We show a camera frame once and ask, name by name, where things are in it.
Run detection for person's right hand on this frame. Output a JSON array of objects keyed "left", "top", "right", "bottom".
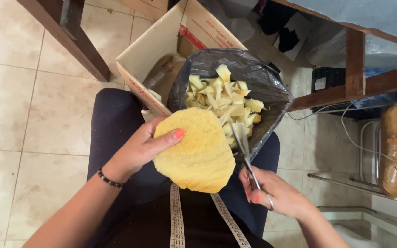
[{"left": 239, "top": 166, "right": 318, "bottom": 220}]

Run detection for person's left hand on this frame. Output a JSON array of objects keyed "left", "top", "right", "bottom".
[{"left": 103, "top": 116, "right": 185, "bottom": 183}]

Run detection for metal scissors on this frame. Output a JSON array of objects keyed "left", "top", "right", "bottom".
[{"left": 230, "top": 123, "right": 262, "bottom": 191}]

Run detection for yellow foam sponge piece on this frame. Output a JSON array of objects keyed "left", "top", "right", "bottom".
[{"left": 153, "top": 107, "right": 236, "bottom": 194}]

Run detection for white measuring tape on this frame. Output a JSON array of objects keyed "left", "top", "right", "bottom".
[{"left": 170, "top": 183, "right": 252, "bottom": 248}]

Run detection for heap of yellow foam cuttings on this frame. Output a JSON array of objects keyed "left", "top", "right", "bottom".
[{"left": 185, "top": 64, "right": 266, "bottom": 149}]

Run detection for black plastic bag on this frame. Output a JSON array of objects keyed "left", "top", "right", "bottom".
[{"left": 167, "top": 48, "right": 295, "bottom": 162}]

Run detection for black crate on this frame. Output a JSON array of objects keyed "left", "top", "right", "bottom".
[{"left": 311, "top": 67, "right": 346, "bottom": 93}]

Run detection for person's dark trousers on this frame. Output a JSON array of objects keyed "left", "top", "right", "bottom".
[{"left": 86, "top": 88, "right": 281, "bottom": 248}]

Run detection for metal chair with brown cushion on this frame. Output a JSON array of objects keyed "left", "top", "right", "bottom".
[{"left": 307, "top": 102, "right": 397, "bottom": 204}]

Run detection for plastic bottle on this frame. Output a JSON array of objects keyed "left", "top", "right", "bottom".
[{"left": 143, "top": 62, "right": 175, "bottom": 90}]

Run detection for pile of dark clothes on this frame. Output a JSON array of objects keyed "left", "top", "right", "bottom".
[{"left": 258, "top": 0, "right": 313, "bottom": 62}]

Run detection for cardboard box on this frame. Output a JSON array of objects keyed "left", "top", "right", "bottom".
[{"left": 115, "top": 0, "right": 247, "bottom": 117}]

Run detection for dark wooden table leg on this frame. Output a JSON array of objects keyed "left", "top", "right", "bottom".
[{"left": 17, "top": 0, "right": 111, "bottom": 82}]

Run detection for white cable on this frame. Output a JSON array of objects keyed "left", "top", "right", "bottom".
[{"left": 286, "top": 103, "right": 397, "bottom": 169}]

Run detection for black bead bracelet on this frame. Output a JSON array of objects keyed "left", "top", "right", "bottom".
[{"left": 97, "top": 168, "right": 126, "bottom": 189}]

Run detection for wooden table frame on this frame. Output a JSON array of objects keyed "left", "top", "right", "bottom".
[{"left": 271, "top": 0, "right": 397, "bottom": 111}]

